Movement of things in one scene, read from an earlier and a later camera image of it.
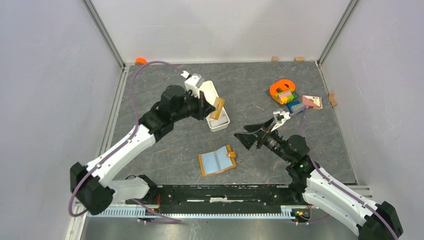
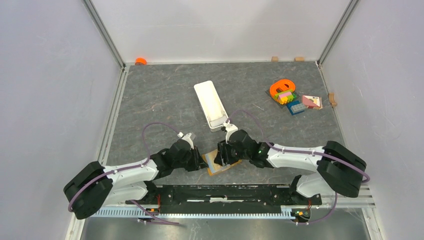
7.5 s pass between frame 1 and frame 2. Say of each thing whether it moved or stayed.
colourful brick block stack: stayed
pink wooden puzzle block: stayed
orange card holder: stayed
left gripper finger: moved
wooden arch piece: stayed
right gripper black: moved
